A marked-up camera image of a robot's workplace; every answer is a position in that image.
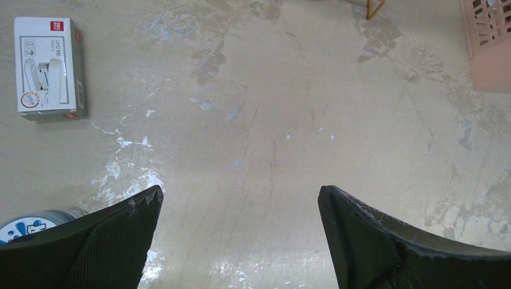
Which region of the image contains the white stapler box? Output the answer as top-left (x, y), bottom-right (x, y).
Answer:
top-left (14, 17), bottom-right (88, 122)

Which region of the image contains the gold wire wine glass rack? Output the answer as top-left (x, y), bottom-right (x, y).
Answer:
top-left (366, 0), bottom-right (386, 20)

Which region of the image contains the peach plastic file organizer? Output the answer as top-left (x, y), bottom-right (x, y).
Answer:
top-left (459, 0), bottom-right (510, 93)

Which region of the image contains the blue white round tin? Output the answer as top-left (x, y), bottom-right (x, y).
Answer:
top-left (1, 207), bottom-right (88, 244)

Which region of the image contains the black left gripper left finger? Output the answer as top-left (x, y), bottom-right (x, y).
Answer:
top-left (1, 185), bottom-right (163, 288)

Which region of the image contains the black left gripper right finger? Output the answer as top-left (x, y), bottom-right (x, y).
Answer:
top-left (318, 185), bottom-right (510, 288)

